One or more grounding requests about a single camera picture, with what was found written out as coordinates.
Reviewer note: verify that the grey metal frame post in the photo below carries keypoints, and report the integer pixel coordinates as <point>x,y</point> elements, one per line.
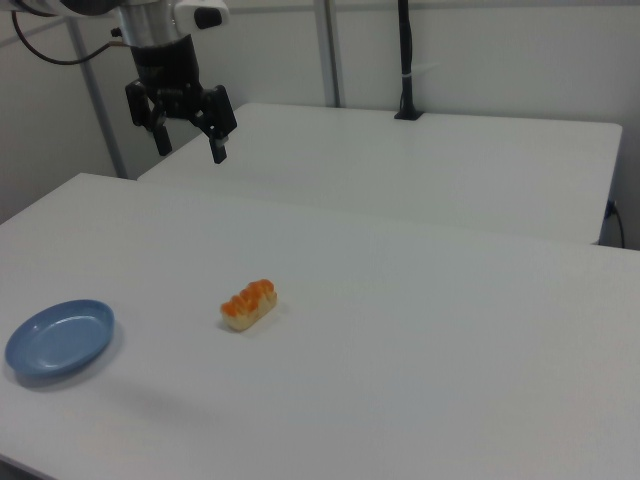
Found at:
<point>100,115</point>
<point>332,50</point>

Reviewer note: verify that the blue oval plate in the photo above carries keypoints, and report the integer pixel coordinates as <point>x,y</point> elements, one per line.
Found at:
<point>57,340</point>

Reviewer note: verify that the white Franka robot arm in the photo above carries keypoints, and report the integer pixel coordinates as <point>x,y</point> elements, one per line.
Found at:
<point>145,22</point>

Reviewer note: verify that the orange glazed bread loaf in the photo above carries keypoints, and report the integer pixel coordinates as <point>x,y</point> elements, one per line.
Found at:
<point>247,310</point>

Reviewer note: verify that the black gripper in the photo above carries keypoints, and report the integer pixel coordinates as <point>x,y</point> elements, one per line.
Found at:
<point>167,65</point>

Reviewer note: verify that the black camera stand pole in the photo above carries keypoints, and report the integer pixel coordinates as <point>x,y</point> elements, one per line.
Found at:
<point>407,55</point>

